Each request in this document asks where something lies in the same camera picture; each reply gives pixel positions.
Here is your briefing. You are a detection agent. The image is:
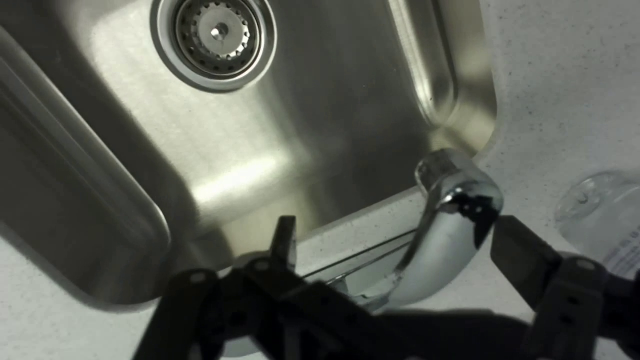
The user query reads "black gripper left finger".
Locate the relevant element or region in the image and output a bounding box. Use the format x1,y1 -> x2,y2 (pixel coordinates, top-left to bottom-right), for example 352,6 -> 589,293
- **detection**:
131,216 -> 295,360

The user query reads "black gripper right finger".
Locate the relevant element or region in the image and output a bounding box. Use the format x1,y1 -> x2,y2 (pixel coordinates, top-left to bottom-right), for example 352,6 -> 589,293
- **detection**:
490,216 -> 640,360

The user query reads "stainless steel sink basin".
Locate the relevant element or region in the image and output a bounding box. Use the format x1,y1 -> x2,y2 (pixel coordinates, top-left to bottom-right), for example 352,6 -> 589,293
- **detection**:
0,0 -> 495,310

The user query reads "sink drain strainer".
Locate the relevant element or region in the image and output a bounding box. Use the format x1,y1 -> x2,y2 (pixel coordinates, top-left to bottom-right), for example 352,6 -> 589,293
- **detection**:
150,0 -> 277,94

